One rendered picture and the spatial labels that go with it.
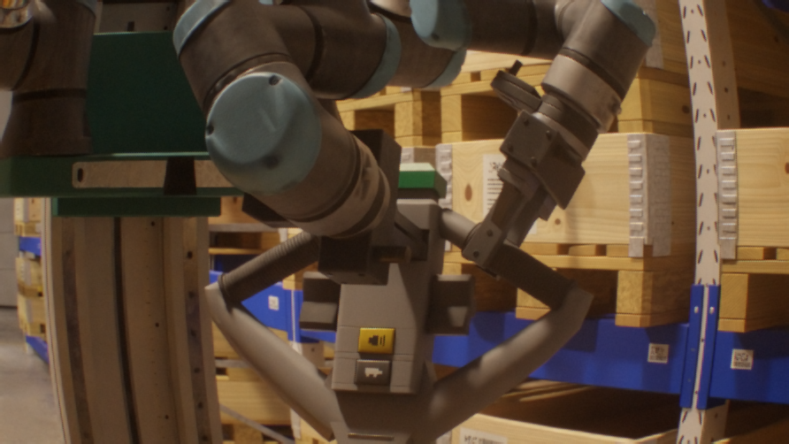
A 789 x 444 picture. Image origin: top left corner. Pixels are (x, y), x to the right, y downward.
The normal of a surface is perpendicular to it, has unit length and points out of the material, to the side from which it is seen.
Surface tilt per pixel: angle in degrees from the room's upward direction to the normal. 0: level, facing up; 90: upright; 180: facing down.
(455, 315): 57
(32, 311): 90
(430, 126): 90
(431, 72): 139
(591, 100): 94
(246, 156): 77
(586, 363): 90
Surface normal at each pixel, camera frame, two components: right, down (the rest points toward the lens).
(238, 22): 0.18, -0.55
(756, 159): -0.90, 0.00
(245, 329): -0.26, -0.39
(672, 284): 0.43, 0.00
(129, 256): 0.61, 0.00
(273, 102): -0.33, -0.19
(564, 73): -0.53, -0.38
